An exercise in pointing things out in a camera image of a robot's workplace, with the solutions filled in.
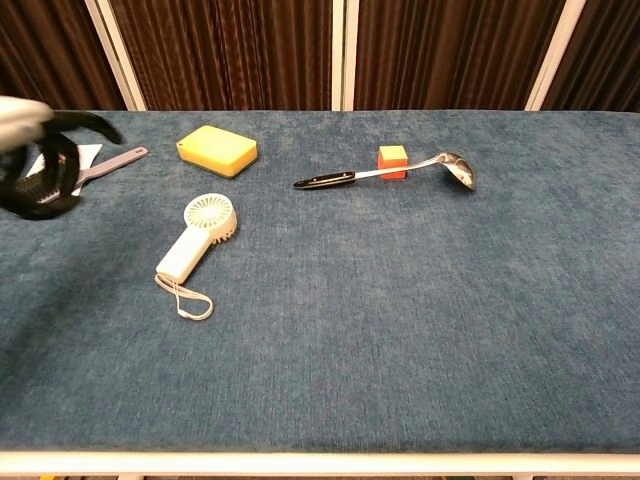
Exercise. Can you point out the grey brush black bristles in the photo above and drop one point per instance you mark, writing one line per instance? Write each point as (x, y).
(120, 159)

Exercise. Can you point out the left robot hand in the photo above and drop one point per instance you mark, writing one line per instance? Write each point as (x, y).
(55, 165)

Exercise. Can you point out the yellow sponge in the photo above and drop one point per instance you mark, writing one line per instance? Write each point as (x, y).
(215, 147)

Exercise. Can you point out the blue table cloth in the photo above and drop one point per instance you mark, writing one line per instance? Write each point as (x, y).
(375, 325)

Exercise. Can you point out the orange yellow cube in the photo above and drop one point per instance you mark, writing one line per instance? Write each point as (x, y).
(392, 157)

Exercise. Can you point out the white frame post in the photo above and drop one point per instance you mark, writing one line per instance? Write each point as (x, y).
(344, 55)
(117, 60)
(555, 55)

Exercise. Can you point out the white printed card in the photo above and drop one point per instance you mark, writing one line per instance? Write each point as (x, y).
(89, 152)

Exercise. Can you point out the white handheld fan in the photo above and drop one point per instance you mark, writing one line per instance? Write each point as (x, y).
(192, 247)

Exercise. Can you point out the brown curtain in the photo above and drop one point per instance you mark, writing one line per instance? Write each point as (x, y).
(50, 55)
(230, 55)
(450, 55)
(605, 60)

